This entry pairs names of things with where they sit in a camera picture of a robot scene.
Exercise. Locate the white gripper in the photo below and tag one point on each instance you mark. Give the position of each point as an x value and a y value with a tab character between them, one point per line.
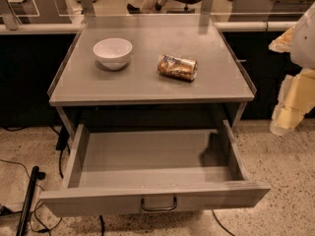
303	42

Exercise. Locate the grey top drawer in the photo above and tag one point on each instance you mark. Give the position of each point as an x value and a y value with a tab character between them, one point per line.
110	172

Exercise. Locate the black pole on floor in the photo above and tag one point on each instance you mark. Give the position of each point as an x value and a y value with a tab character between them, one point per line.
35	175

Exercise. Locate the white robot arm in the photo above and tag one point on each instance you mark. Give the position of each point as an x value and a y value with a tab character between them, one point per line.
302	51

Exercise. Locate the crushed orange drink can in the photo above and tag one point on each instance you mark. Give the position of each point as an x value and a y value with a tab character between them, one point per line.
179	68

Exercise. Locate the grey background desk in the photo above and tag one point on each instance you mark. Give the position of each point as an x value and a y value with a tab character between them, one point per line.
268	10

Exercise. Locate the grey cabinet with top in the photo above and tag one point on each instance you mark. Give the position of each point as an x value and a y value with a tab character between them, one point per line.
81	81

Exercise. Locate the white ceramic bowl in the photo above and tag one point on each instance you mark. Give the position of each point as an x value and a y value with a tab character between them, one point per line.
113	53

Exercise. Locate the dark metal drawer handle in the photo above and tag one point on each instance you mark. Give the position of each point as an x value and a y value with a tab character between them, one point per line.
157	204

